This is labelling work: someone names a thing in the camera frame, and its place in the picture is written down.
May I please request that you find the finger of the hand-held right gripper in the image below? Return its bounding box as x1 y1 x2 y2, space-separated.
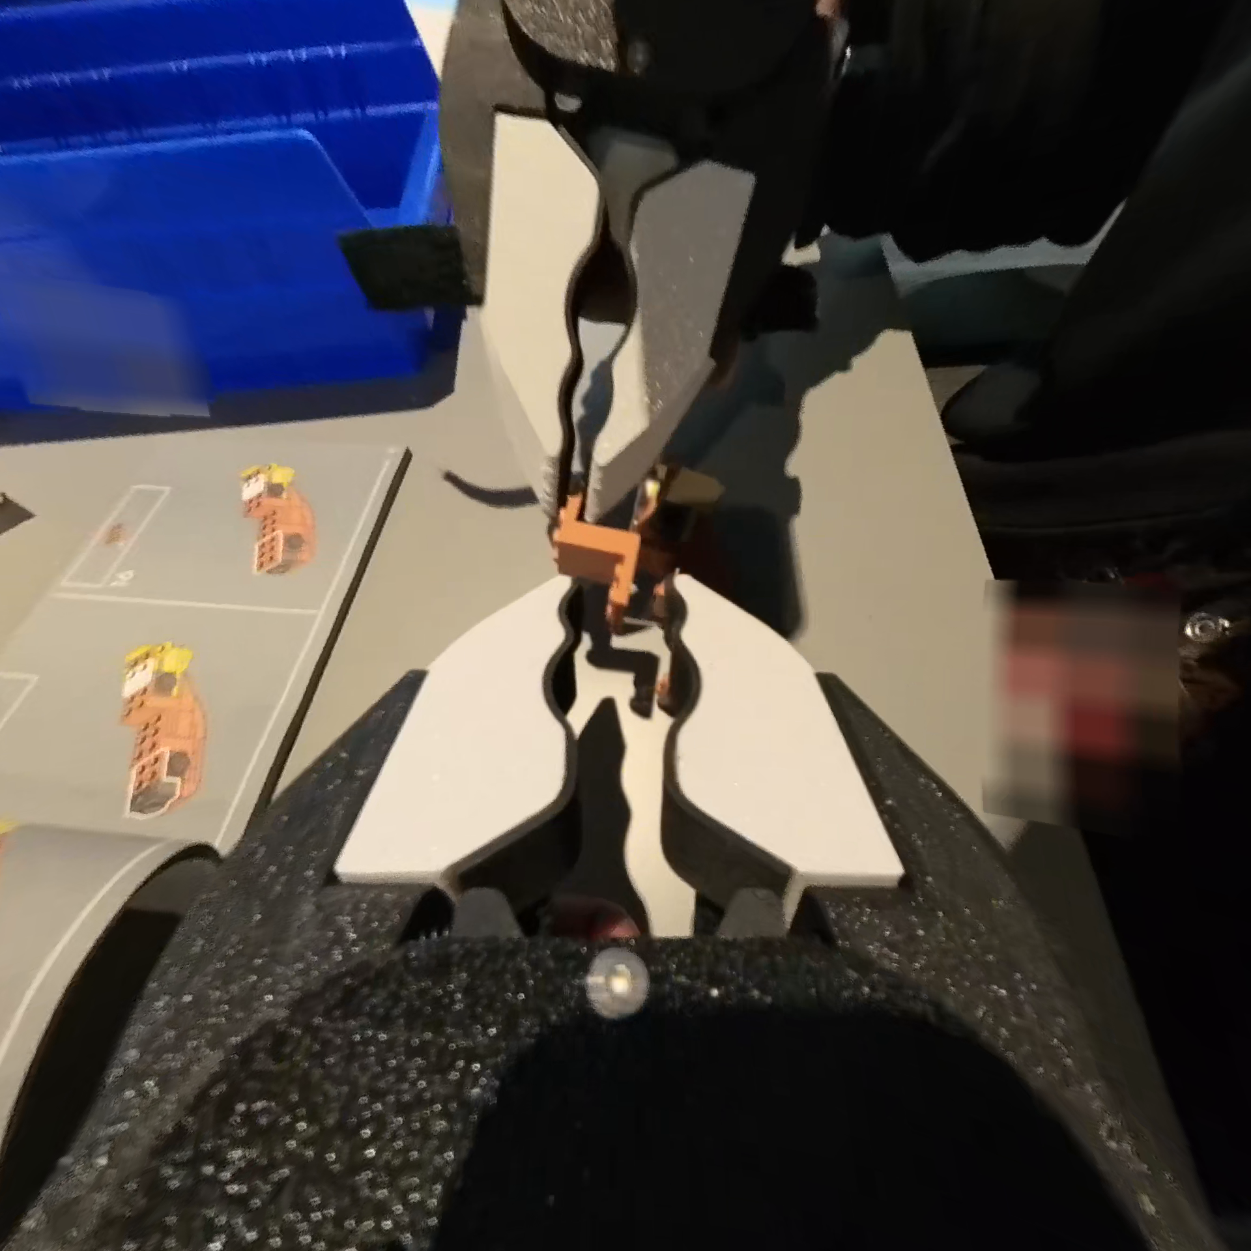
583 130 760 521
483 108 626 513

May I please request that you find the person's dark clothing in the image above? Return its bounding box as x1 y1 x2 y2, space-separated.
918 194 1251 1251

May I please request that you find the brown toy brick assembly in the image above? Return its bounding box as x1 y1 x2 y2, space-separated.
625 464 726 716

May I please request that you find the person's right forearm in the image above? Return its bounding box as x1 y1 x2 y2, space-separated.
830 0 1251 255

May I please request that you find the grey building instruction booklet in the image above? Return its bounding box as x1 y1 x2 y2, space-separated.
0 443 413 1119

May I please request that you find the grey desk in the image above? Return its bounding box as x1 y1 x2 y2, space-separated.
0 229 1085 1076

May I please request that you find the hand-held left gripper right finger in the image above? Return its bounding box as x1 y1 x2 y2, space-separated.
664 574 906 891

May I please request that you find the stack of blue storage bins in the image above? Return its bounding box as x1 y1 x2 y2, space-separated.
0 0 469 416

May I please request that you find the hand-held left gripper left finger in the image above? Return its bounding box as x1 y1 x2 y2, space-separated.
332 576 577 890

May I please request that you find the person's left hand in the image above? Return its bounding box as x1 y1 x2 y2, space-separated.
549 890 644 939

